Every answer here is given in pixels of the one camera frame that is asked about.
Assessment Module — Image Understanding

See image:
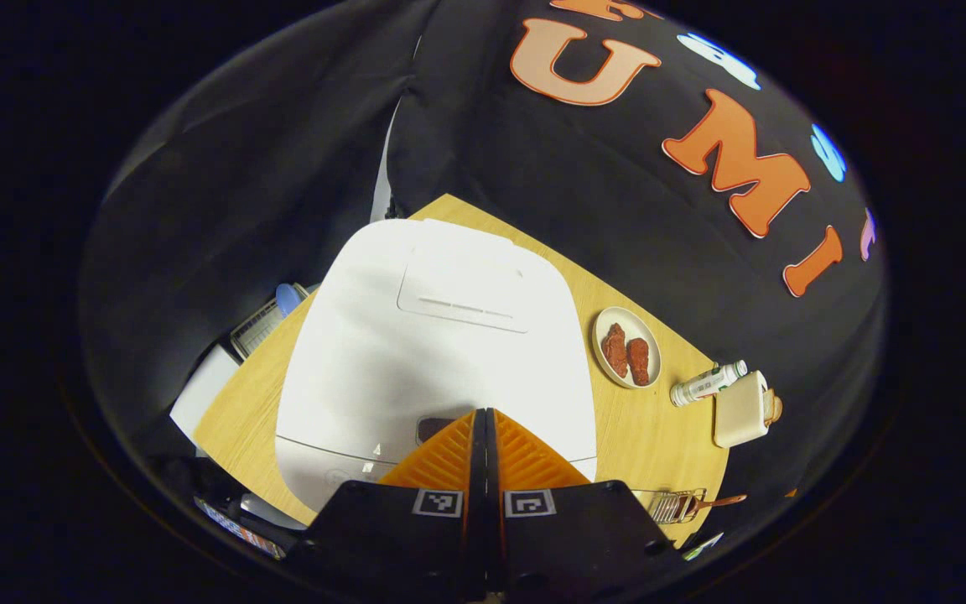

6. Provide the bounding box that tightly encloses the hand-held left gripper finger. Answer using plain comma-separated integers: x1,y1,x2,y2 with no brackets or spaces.
294,409,489,603
487,409,687,603

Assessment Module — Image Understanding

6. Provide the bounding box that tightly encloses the metal wire chopstick holder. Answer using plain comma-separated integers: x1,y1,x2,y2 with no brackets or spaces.
647,489,706,525

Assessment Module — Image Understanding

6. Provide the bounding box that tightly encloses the white rice cooker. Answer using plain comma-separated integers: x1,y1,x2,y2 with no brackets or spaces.
273,218,600,514

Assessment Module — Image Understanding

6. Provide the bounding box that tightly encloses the red meat piece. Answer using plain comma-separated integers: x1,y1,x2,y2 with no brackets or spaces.
627,338,652,387
602,323,631,378

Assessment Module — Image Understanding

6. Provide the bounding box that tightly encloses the colourful printed packet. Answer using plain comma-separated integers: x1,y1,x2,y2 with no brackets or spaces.
194,495,287,559

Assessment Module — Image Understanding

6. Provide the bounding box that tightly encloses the round white plate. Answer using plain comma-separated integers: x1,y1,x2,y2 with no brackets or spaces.
590,306,662,389

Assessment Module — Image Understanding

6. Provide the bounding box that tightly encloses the white drink bottle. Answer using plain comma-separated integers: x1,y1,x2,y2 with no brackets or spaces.
669,360,749,408

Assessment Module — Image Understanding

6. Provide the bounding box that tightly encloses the cream toaster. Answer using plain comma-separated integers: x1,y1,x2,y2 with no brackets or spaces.
713,371,773,449

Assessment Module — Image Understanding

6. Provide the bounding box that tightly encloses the white box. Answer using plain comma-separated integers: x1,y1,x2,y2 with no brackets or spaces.
169,344,241,450

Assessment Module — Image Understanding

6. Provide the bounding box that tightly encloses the black backdrop cloth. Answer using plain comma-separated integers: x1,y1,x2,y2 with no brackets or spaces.
80,0,891,538

